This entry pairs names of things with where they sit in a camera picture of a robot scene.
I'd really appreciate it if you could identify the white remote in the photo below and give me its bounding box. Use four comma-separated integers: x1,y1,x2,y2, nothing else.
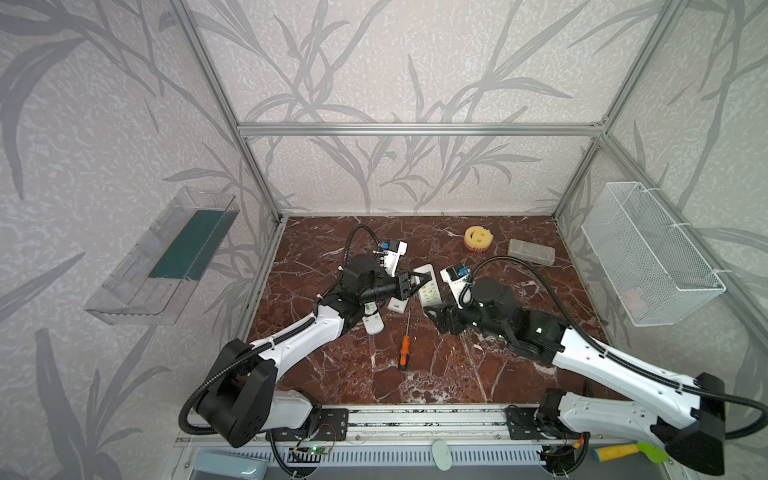
387,298,408,314
414,264,442,307
362,302,384,336

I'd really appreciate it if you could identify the orange handled screwdriver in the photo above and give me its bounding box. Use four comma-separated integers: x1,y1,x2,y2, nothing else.
398,313,411,371

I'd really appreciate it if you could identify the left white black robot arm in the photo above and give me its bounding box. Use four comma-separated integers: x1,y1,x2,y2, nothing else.
178,254,433,448

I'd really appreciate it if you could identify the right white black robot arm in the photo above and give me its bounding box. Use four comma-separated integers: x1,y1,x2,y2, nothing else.
424,279,767,476

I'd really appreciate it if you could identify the yellow smiley sponge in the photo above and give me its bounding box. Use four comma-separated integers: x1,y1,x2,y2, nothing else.
463,226,494,252

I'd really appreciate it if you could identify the clear plastic box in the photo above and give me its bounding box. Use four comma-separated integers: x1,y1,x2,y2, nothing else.
507,239,556,266

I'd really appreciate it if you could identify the pale green oval object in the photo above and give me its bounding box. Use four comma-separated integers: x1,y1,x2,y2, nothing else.
431,440,453,472

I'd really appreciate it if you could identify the small circuit board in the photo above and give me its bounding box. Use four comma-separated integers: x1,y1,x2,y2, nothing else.
291,443,335,462

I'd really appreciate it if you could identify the green yellow toy spatula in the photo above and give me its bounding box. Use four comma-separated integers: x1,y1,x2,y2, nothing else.
593,442,669,464

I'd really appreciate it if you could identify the light blue tray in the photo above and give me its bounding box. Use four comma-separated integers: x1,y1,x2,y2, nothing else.
193,451,269,479

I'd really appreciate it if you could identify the left black cable conduit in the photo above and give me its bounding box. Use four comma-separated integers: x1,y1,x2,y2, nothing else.
178,224,383,436

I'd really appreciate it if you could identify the black cable conduit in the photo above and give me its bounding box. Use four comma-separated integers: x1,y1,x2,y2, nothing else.
178,224,383,436
458,256,768,441

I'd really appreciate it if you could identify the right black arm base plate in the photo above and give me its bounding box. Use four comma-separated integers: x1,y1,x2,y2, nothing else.
504,405,582,443

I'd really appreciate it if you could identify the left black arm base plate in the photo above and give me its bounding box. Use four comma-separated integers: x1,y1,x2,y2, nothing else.
272,407,350,443

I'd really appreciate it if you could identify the white wire basket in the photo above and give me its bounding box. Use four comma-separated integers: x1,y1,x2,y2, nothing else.
582,181,727,327

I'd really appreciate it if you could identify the clear plastic wall shelf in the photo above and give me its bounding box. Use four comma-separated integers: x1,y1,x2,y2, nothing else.
84,187,240,326

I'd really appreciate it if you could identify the right black cable conduit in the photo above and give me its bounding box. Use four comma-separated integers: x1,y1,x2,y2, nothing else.
458,256,768,441

